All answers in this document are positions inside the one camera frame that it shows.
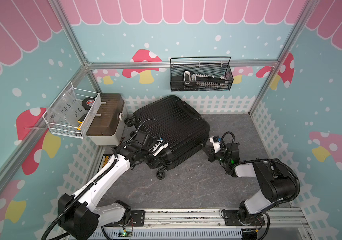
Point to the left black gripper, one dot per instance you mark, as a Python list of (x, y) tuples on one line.
[(155, 163)]

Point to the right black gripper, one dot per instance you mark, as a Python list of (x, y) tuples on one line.
[(213, 151)]

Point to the black hard-shell suitcase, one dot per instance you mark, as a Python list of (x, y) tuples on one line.
[(179, 124)]

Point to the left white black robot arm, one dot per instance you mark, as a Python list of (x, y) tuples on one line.
[(79, 215)]

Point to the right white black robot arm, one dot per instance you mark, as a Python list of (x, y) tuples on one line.
[(278, 183)]

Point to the black connector board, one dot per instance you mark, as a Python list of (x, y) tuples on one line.
[(105, 160)]

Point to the beige box brown lid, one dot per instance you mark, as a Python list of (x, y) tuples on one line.
[(108, 124)]

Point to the yellow black tool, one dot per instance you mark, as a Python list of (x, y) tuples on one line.
[(80, 124)]

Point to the black tape roll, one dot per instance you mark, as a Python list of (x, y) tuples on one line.
[(87, 103)]

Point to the socket wrench set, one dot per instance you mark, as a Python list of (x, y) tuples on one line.
[(191, 79)]

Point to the small green circuit board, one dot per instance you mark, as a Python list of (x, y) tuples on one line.
[(125, 234)]

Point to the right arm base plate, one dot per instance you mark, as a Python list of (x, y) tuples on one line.
[(231, 217)]

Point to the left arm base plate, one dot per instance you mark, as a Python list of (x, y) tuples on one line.
[(133, 219)]

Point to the clear plastic wall bin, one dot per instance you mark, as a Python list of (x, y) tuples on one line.
[(63, 114)]

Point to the black wire mesh basket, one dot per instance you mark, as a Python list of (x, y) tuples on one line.
[(216, 66)]

